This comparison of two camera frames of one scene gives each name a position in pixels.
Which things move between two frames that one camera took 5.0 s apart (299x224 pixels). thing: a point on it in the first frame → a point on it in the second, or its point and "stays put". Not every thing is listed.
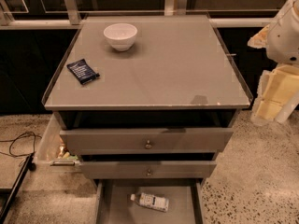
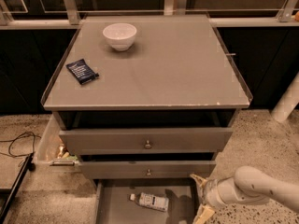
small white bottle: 151,202 stays put
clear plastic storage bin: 52,154 stays put
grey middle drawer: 119,170 stays put
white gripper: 284,42 → 209,190
